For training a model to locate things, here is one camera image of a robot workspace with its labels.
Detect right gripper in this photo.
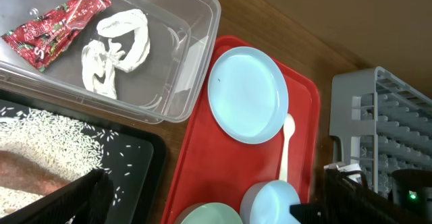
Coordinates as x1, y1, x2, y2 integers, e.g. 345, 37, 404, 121
290, 169, 428, 224

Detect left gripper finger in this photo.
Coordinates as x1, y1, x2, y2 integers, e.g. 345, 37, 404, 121
1, 169, 114, 224

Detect white rice grains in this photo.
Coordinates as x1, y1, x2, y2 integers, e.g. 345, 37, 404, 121
1, 106, 113, 217

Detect orange carrot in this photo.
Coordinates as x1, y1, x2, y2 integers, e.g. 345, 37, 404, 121
1, 150, 70, 196

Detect light blue bowl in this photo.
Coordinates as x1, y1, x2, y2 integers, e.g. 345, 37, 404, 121
240, 180, 300, 224

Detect green bowl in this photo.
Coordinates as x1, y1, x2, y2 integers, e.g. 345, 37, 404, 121
174, 202, 243, 224

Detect white tissue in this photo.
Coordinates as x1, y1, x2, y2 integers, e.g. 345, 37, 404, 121
81, 9, 151, 99

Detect red snack wrapper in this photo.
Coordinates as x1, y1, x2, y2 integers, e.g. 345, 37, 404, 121
1, 0, 111, 72

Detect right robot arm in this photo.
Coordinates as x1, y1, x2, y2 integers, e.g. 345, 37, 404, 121
290, 169, 431, 224

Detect grey dishwasher rack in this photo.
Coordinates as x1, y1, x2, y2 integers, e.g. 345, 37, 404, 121
329, 67, 431, 196

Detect black plastic tray bin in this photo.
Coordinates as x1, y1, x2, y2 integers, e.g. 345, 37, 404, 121
1, 89, 168, 224

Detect white plastic spoon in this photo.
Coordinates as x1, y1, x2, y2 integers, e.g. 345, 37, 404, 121
279, 113, 296, 181

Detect red serving tray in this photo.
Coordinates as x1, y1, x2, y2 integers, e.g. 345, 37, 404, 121
162, 36, 321, 223

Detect light blue plate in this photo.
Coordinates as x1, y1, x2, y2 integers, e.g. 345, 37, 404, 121
207, 47, 289, 144

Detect clear plastic bin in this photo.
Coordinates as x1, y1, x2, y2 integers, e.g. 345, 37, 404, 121
1, 0, 221, 123

